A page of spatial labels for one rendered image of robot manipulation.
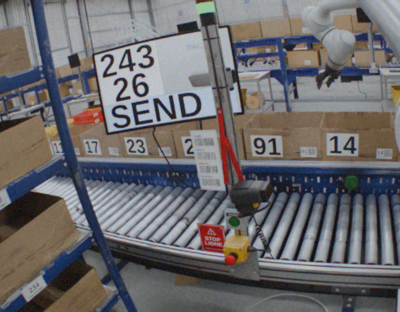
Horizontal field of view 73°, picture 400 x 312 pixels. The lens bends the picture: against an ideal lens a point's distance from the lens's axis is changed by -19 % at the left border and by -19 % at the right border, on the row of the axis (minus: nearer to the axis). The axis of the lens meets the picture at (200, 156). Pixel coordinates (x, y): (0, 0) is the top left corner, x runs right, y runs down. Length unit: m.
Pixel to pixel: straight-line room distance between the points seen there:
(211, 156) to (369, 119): 1.05
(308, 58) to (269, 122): 3.99
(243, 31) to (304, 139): 4.87
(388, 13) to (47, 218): 0.81
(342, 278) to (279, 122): 1.03
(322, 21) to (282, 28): 4.71
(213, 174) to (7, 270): 0.68
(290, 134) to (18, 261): 1.26
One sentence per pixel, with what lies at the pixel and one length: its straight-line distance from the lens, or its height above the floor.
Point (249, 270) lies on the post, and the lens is 1.20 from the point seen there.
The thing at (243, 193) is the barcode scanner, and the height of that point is 1.08.
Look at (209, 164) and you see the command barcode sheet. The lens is 1.00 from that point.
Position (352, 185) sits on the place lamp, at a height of 0.80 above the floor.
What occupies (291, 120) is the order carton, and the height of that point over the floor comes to 1.00.
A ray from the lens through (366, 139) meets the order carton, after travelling 1.51.
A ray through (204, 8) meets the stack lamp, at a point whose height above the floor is 1.60.
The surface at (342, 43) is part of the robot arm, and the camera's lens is 1.32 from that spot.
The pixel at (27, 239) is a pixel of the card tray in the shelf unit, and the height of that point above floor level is 1.21.
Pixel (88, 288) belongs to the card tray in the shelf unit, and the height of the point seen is 1.00.
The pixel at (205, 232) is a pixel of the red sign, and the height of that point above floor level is 0.88.
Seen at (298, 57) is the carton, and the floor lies 0.97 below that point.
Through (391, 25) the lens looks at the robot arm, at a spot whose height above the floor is 1.51.
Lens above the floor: 1.51
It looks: 20 degrees down
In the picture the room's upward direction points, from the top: 11 degrees counter-clockwise
